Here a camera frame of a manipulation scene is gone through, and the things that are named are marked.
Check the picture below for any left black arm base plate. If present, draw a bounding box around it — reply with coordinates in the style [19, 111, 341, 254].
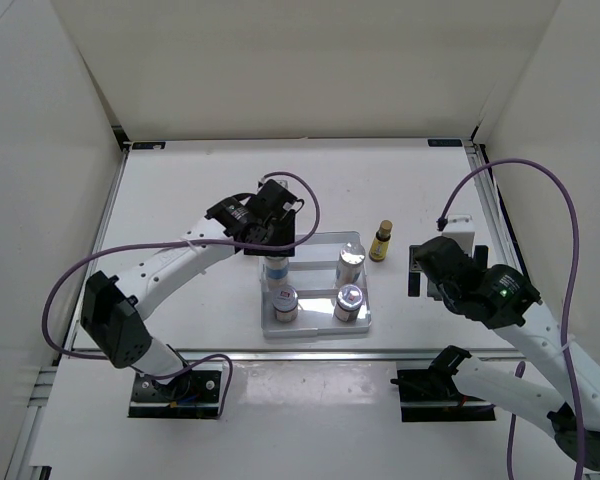
[127, 362, 225, 420]

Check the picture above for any tall silver-lid jar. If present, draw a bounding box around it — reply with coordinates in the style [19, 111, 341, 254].
[335, 242, 366, 288]
[264, 256, 289, 290]

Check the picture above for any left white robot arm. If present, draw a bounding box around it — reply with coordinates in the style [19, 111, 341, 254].
[80, 179, 303, 400]

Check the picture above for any aluminium rail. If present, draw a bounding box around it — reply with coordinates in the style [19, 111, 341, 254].
[57, 349, 524, 362]
[473, 169, 528, 276]

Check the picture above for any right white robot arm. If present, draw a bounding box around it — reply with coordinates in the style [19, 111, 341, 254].
[411, 236, 600, 471]

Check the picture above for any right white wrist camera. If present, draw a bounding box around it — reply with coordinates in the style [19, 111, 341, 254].
[441, 214, 475, 257]

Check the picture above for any white tiered organizer tray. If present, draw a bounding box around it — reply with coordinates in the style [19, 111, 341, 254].
[259, 231, 371, 339]

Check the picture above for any left blue corner label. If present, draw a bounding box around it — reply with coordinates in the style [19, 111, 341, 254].
[131, 142, 166, 150]

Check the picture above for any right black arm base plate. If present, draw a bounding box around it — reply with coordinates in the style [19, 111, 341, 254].
[390, 369, 496, 423]

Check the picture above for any aluminium right rail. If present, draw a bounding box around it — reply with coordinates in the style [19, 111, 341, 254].
[473, 169, 528, 276]

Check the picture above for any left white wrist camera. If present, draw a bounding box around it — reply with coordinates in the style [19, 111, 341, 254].
[258, 177, 289, 189]

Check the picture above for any blue corner label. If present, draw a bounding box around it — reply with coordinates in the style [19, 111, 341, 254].
[427, 138, 463, 148]
[131, 142, 166, 150]

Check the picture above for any aluminium front rail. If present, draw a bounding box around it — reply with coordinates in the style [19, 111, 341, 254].
[57, 349, 524, 362]

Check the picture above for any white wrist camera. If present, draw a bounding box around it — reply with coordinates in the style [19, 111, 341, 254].
[258, 177, 289, 189]
[441, 214, 475, 257]

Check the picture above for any small yellow-label bottle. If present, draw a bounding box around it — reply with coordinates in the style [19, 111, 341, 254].
[369, 220, 393, 262]

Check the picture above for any right blue corner label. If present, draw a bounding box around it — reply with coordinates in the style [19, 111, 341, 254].
[427, 138, 463, 148]

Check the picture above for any short white-lid spice jar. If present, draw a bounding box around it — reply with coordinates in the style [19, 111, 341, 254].
[271, 285, 299, 323]
[334, 284, 364, 322]

